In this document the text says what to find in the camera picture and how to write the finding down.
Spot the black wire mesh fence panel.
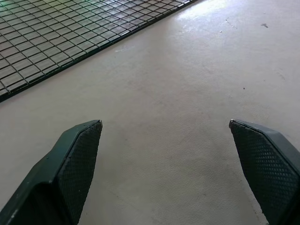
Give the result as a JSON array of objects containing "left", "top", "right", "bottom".
[{"left": 0, "top": 0, "right": 202, "bottom": 103}]

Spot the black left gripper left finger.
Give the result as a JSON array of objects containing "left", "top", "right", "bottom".
[{"left": 0, "top": 120, "right": 103, "bottom": 225}]

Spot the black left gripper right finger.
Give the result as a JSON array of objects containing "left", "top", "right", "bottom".
[{"left": 229, "top": 119, "right": 300, "bottom": 225}]

